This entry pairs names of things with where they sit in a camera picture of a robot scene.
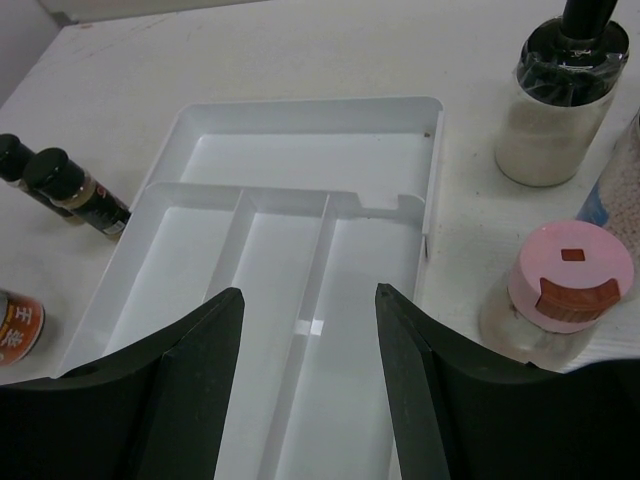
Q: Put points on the blue label bottle near grinders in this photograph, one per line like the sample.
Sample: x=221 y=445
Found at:
x=613 y=202

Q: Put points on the pink cap spice jar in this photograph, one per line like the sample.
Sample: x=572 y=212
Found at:
x=566 y=276

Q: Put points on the dark spice bottle black cap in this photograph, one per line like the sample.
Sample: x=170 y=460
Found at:
x=66 y=184

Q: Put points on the orange label silver cap jar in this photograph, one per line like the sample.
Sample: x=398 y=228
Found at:
x=22 y=321

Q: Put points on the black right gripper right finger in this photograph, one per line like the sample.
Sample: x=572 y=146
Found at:
x=461 y=411

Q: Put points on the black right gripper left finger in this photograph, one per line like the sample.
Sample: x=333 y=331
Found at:
x=154 y=409

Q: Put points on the dark spice bottle far left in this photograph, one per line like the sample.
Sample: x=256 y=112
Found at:
x=15 y=156

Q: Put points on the white divided organizer tray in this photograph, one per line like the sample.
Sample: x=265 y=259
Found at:
x=306 y=207

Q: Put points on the grinder jar white contents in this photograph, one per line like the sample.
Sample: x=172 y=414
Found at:
x=564 y=84

